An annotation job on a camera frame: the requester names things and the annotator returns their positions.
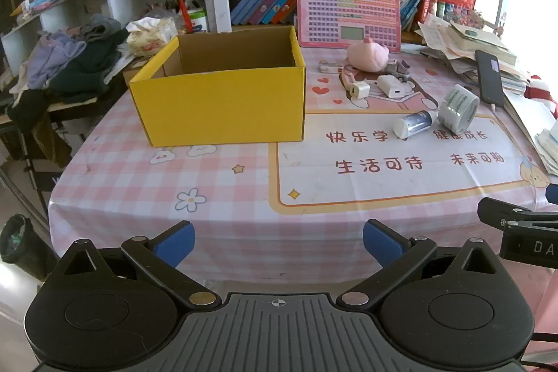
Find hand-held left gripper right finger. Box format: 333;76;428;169
335;219;507;310

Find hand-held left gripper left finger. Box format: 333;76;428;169
56;220;223;311

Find clear tape roll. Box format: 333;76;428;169
437;84;480;134

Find white and blue tube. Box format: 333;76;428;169
393;111;438;138

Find yellow cardboard box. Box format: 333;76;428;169
128;25;307;148

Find small white plug charger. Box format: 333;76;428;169
347;80;371;99

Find large white charger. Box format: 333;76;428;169
377;75;408;98

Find pink plush toy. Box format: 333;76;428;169
346;41;390;72

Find pink checked printed tablecloth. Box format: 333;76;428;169
48;43;558;283

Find loose white paper sheets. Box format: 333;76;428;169
503;91;558;176

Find black smartphone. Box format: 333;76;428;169
474;50;506;108

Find black trash bin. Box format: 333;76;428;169
0;214;46;281

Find stack of books and papers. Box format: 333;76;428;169
416;12;519;83

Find pile of clothes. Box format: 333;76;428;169
9;15;131;129

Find tissue pack in plastic bag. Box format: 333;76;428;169
124;17;179;56

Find green white pen holder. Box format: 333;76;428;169
185;8;209;33

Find red and white pen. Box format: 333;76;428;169
174;0;193;33

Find pink learning board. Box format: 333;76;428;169
295;0;402;52

